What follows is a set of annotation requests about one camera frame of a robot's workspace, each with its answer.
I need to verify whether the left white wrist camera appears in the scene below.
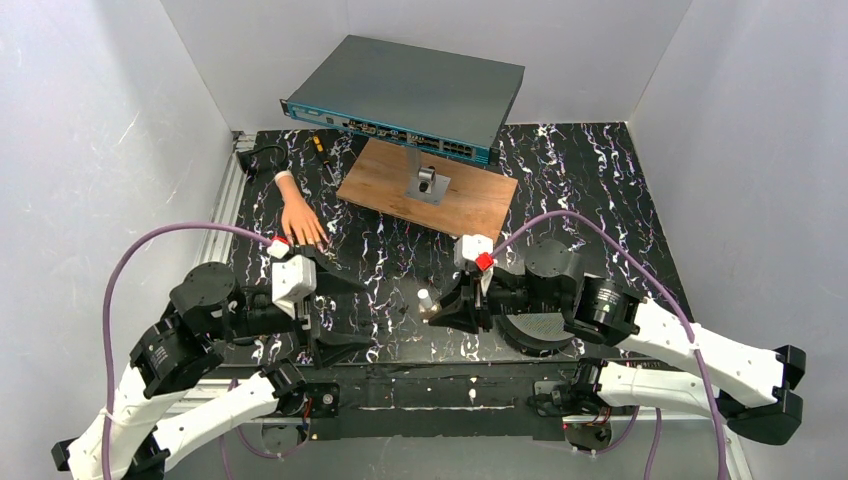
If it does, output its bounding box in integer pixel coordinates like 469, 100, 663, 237
271, 255, 317, 319

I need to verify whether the grey ribbed round disc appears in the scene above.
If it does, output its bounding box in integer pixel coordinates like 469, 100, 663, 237
494, 313, 574, 357

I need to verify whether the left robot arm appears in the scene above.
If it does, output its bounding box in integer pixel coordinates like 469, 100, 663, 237
51, 247, 372, 479

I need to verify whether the black plug with cable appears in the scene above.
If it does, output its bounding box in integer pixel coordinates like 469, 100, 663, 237
235, 145, 289, 178

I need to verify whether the grey teal network switch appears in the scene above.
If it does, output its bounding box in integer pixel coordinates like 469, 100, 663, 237
281, 35, 525, 165

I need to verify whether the nail polish bottle white cap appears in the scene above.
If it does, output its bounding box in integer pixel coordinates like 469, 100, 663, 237
417, 288, 439, 319

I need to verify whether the mannequin hand with nails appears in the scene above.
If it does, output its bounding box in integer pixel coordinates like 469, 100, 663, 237
274, 170, 329, 251

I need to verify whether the black front mounting rail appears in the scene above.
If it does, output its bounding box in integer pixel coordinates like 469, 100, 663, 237
301, 361, 577, 441

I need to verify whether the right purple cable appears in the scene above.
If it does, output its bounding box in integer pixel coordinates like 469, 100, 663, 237
490, 210, 730, 480

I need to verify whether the aluminium frame profile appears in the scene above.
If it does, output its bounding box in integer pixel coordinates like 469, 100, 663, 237
123, 131, 258, 480

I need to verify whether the wooden base board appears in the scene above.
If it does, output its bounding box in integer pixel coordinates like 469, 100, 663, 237
337, 139, 517, 238

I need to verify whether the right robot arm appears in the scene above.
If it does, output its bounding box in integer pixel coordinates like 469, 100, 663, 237
418, 235, 806, 445

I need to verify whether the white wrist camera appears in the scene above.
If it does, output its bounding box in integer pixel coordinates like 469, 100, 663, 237
454, 234, 495, 294
271, 255, 317, 319

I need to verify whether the yellow black screwdriver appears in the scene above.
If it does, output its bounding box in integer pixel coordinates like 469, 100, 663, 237
311, 134, 338, 186

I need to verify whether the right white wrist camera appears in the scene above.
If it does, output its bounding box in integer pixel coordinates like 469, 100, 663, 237
454, 234, 495, 294

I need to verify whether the metal stand bracket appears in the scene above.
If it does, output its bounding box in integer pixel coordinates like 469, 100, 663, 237
405, 147, 450, 206

